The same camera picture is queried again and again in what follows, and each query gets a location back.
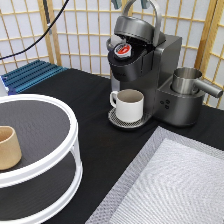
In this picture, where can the blue ridged mat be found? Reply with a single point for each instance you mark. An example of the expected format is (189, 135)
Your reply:
(29, 75)

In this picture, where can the white two-tier round shelf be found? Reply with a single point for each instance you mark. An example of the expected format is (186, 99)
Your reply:
(50, 170)

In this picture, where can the white coffee pod red lid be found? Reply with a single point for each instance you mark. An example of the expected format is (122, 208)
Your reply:
(123, 51)

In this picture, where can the grey coffee machine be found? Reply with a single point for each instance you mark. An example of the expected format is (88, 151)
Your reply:
(149, 70)

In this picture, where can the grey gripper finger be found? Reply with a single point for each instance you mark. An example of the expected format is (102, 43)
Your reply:
(117, 3)
(145, 4)

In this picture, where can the wooden shoji screen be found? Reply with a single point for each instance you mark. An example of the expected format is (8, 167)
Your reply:
(73, 34)

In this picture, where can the steel milk frother jug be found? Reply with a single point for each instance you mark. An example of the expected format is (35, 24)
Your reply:
(187, 81)

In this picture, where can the white ceramic mug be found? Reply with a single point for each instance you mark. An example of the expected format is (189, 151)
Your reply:
(128, 104)

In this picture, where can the grey woven placemat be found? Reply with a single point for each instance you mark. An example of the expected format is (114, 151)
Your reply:
(172, 180)

